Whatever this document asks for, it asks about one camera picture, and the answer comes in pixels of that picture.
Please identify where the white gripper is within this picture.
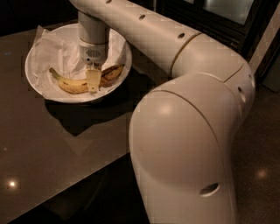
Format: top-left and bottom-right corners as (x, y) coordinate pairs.
(79, 39), (109, 93)

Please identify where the yellow ripe banana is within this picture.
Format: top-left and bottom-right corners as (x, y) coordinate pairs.
(49, 65), (124, 94)

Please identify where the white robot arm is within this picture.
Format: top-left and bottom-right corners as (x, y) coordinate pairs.
(70, 0), (255, 224)

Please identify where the white bowl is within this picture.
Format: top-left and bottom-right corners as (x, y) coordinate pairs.
(24, 23), (133, 104)

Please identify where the white crumpled paper liner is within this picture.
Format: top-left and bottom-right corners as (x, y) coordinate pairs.
(30, 24), (127, 100)

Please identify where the black glass door refrigerator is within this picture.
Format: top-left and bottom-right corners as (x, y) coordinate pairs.
(157, 0), (280, 80)

